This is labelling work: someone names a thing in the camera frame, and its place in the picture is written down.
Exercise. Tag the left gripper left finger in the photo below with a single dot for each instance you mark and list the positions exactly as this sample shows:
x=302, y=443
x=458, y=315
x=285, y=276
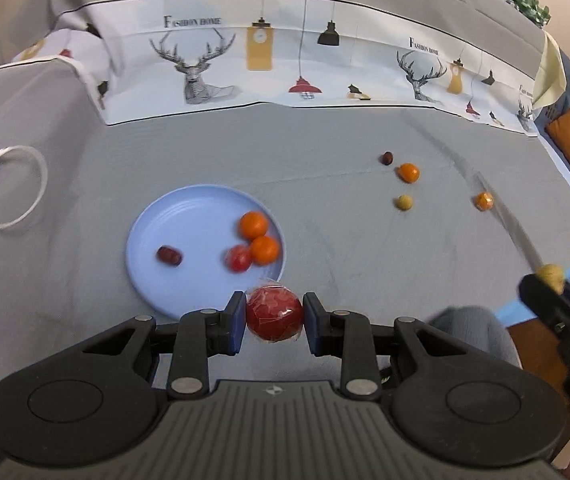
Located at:
x=197, y=337

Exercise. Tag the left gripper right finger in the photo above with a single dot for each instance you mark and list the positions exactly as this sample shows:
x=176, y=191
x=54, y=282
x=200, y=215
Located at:
x=350, y=337

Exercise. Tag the yellow fruit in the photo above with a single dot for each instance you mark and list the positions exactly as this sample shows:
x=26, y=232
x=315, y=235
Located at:
x=553, y=276

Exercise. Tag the red apple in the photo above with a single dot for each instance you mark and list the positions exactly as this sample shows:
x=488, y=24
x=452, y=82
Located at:
x=274, y=313

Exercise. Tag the orange fruit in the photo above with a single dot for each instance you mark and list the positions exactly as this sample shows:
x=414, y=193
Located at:
x=484, y=201

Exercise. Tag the small yellow-green fruit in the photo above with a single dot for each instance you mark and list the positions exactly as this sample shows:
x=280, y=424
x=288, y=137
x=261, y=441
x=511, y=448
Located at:
x=404, y=202

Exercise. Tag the orange tangerine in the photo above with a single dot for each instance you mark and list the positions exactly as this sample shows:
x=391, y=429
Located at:
x=408, y=173
x=253, y=224
x=264, y=250

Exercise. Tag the dark red jujube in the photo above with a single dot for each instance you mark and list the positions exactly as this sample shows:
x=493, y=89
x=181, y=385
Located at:
x=387, y=158
x=169, y=255

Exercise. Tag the grey trouser knee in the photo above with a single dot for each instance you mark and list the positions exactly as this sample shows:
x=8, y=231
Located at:
x=478, y=327

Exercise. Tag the dark red jujube on plate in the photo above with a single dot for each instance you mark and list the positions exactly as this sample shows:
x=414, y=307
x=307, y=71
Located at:
x=169, y=255

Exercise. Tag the small red wrapped fruit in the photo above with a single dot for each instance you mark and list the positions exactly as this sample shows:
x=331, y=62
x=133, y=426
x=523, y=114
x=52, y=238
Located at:
x=238, y=258

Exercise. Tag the light blue plate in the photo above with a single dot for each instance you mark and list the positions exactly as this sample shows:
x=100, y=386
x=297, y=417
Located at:
x=201, y=222

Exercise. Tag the orange tangerine on plate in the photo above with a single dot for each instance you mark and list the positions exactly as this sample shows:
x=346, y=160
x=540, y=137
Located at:
x=253, y=224

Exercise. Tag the white deer print cloth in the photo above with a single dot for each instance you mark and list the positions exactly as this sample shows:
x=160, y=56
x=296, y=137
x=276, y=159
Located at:
x=149, y=58

